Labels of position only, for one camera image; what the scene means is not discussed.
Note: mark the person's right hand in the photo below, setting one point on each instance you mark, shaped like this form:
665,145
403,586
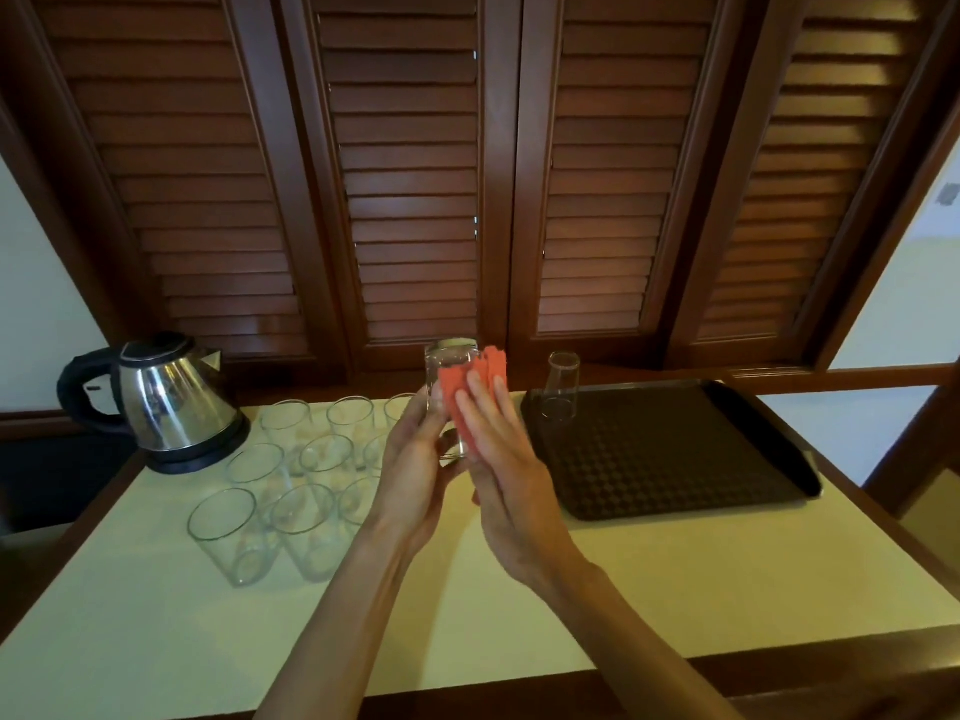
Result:
517,509

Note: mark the person's left hand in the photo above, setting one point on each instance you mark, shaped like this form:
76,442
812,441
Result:
412,479

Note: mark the red cloth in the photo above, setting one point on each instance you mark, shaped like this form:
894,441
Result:
454,382

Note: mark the group of clear glasses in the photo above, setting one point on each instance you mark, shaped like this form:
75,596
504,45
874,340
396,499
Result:
300,524

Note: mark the dark brown textured tray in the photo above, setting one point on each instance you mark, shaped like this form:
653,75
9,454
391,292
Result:
667,457

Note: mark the person's left forearm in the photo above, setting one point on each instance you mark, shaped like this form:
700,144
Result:
337,637

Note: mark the steel electric kettle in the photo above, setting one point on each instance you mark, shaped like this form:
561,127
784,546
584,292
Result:
206,455
172,401

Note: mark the brown louvered wooden shutter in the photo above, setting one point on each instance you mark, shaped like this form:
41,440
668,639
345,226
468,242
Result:
412,172
187,172
615,172
806,172

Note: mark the white paper notice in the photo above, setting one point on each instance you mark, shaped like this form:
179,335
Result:
941,209

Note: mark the brown wooden wall rail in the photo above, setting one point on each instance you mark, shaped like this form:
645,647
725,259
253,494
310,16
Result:
847,376

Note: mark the brown wooden door frame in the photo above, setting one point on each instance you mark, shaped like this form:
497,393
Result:
911,449

